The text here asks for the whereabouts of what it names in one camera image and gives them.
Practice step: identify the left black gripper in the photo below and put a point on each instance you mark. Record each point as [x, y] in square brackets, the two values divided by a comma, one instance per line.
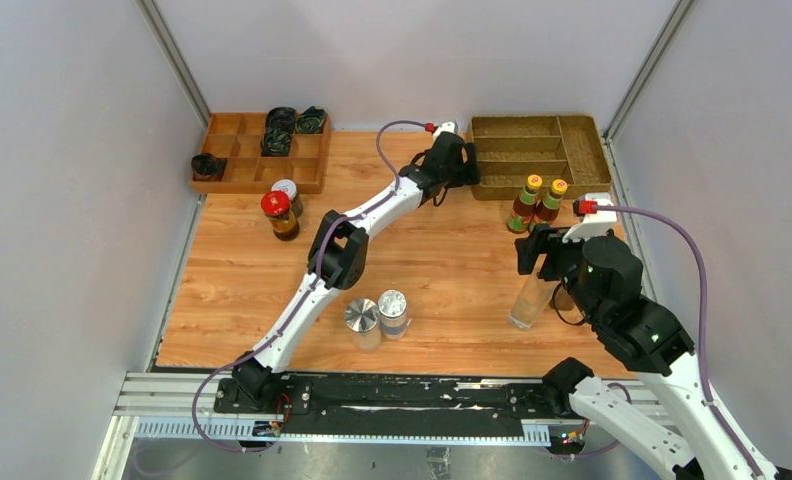
[467, 172]

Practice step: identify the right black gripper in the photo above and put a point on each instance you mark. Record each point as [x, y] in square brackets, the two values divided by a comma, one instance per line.
[528, 248]

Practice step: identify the clear oil bottle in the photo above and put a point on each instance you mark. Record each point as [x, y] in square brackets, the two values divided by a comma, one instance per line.
[532, 299]

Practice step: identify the woven wicker divided tray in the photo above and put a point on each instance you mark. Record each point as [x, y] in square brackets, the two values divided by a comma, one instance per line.
[568, 147]

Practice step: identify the brownish glass oil bottle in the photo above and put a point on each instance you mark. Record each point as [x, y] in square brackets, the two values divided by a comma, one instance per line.
[561, 300]

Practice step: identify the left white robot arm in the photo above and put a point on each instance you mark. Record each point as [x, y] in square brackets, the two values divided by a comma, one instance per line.
[337, 257]

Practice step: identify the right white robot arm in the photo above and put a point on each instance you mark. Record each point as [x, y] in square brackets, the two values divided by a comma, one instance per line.
[649, 341]

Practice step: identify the left yellow-cap sauce bottle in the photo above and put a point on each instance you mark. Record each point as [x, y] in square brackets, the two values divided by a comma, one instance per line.
[522, 211]

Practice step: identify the yellow-cap sauce bottle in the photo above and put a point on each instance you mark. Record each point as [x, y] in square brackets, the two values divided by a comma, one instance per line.
[522, 211]
[547, 209]

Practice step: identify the right yellow-cap sauce bottle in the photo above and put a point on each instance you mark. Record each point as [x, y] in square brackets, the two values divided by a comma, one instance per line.
[547, 209]

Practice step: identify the right silver-lid spice jar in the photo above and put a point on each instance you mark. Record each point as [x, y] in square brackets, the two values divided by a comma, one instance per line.
[393, 314]

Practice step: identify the silver-lid spice jar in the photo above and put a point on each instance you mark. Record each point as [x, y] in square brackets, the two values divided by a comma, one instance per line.
[362, 318]
[393, 314]

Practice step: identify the green coiled item top-right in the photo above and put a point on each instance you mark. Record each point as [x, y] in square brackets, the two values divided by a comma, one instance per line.
[311, 121]

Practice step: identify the left silver-lid spice jar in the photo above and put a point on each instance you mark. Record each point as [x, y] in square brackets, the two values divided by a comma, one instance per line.
[362, 318]

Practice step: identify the white-lid sauce jar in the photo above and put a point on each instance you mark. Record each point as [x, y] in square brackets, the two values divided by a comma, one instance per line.
[290, 188]

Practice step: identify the dark coiled item middle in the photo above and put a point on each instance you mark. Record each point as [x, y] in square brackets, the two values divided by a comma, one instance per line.
[276, 143]

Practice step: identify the black coiled item top-middle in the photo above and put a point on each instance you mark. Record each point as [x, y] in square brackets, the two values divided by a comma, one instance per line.
[281, 118]

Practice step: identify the red-lid sauce jar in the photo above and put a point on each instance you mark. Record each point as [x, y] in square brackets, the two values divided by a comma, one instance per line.
[277, 208]

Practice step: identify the wooden compartment tray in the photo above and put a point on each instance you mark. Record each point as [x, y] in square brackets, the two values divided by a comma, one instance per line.
[235, 138]

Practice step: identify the black coiled item outside tray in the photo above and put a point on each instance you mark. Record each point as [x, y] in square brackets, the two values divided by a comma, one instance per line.
[206, 167]

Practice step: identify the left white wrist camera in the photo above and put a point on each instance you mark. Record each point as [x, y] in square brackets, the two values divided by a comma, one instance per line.
[449, 127]

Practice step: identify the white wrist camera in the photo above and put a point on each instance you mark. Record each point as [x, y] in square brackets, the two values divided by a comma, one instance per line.
[593, 222]
[449, 127]

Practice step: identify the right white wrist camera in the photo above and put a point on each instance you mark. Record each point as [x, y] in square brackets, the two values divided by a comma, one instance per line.
[593, 222]

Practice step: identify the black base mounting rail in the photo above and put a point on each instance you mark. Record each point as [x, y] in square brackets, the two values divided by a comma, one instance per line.
[409, 407]

